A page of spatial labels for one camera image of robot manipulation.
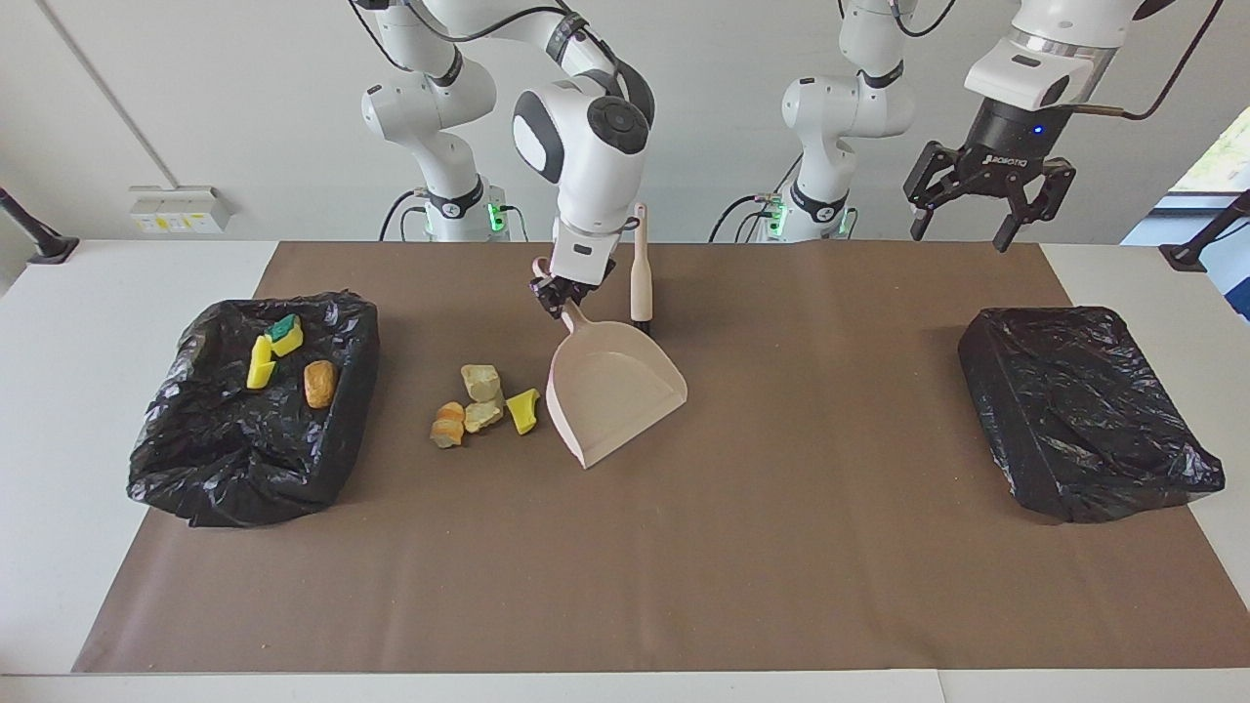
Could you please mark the pale grey-green foam chunk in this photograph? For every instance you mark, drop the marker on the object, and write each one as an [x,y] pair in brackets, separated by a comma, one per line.
[482,417]

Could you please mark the yellow sponge block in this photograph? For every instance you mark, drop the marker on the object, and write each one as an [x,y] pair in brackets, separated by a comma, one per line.
[260,363]

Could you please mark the white wall socket box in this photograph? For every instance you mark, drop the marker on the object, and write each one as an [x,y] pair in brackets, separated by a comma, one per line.
[181,210]

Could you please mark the white wall conduit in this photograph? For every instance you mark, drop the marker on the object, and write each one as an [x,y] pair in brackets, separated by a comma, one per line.
[107,95]

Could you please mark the window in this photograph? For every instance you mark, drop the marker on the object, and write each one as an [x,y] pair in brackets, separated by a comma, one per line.
[1226,156]

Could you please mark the black camera stand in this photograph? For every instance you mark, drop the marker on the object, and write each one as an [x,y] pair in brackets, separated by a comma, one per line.
[1196,249]
[39,239]

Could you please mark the blue object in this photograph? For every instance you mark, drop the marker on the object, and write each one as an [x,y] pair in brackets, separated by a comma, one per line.
[1236,298]

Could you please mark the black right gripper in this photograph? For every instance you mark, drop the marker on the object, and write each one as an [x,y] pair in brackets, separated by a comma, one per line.
[568,293]

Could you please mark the brown paper table mat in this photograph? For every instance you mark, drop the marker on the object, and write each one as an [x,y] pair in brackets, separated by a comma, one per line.
[684,547]

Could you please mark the beige brush with black bristles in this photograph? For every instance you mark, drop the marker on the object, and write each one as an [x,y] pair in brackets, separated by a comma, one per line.
[641,283]

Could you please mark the brown bread roll shaped sponge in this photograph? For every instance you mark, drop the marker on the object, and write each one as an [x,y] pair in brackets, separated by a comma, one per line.
[319,383]

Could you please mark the orange striped foam chunk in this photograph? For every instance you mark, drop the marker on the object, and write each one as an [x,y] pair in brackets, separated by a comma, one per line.
[448,425]

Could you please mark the beige plastic dustpan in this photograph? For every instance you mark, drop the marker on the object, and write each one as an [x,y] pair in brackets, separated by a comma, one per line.
[610,391]

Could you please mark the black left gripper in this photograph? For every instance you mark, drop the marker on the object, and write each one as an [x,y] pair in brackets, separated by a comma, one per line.
[1011,146]

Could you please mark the pale beige foam chunk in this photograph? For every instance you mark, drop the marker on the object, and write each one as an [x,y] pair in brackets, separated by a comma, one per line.
[480,381]

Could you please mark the bin lined with black bag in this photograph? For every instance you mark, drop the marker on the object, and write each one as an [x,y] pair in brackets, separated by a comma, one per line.
[225,459]
[1084,420]

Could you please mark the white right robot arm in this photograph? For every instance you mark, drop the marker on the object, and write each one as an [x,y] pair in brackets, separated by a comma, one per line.
[596,186]

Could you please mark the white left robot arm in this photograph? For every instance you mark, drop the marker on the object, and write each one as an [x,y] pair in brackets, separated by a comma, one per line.
[840,107]

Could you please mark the green and yellow sponge piece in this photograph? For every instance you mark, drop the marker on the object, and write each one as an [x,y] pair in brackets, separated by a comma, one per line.
[285,335]

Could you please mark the small yellow sponge wedge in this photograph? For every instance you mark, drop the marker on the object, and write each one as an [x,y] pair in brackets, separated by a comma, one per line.
[522,411]

